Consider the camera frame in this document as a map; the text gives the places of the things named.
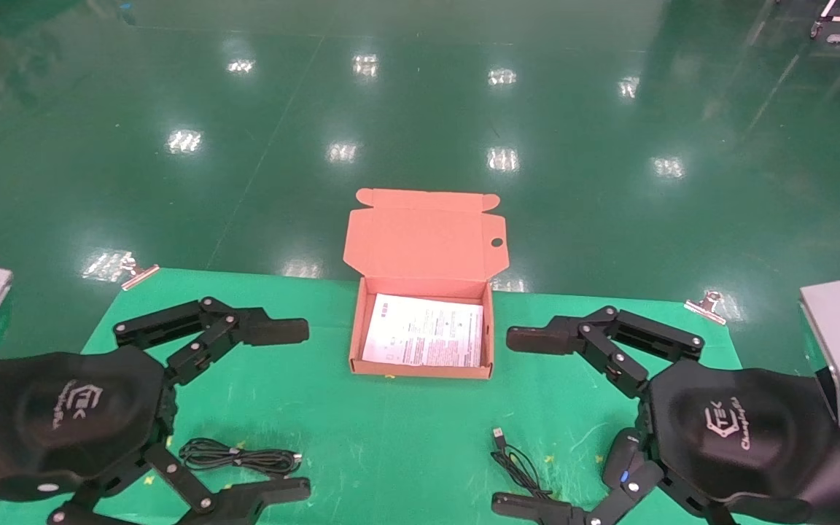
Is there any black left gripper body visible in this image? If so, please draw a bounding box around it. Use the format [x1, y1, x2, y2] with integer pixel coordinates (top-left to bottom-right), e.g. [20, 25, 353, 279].
[0, 346, 177, 505]

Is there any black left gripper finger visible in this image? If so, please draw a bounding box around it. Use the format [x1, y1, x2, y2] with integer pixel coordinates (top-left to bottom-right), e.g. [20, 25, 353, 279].
[48, 445, 311, 525]
[114, 297, 310, 387]

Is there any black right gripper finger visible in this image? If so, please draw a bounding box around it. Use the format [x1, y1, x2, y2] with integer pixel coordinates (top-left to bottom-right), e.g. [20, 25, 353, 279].
[506, 306, 705, 398]
[491, 459, 716, 525]

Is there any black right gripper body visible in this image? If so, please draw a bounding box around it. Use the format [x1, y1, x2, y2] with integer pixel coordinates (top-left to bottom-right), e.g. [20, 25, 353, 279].
[639, 361, 840, 525]

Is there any black data cable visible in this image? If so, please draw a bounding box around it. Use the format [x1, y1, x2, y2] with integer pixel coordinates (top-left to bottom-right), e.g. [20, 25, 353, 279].
[179, 437, 303, 479]

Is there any black USB cable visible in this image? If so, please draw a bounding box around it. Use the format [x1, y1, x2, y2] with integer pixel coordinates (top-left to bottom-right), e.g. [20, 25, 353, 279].
[491, 427, 645, 504]

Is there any open brown cardboard box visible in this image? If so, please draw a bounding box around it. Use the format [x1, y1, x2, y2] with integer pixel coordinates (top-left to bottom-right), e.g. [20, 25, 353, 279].
[343, 188, 510, 380]

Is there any silver binder clip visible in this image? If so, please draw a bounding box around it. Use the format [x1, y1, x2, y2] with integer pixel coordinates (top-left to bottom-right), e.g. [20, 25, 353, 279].
[120, 253, 160, 291]
[685, 290, 727, 325]

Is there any white printed instruction sheet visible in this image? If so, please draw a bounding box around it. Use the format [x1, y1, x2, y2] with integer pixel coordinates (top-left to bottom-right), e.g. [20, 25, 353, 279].
[362, 293, 484, 368]

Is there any green table mat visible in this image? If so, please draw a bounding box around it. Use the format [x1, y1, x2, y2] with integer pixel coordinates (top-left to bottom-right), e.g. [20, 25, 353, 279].
[0, 268, 807, 525]

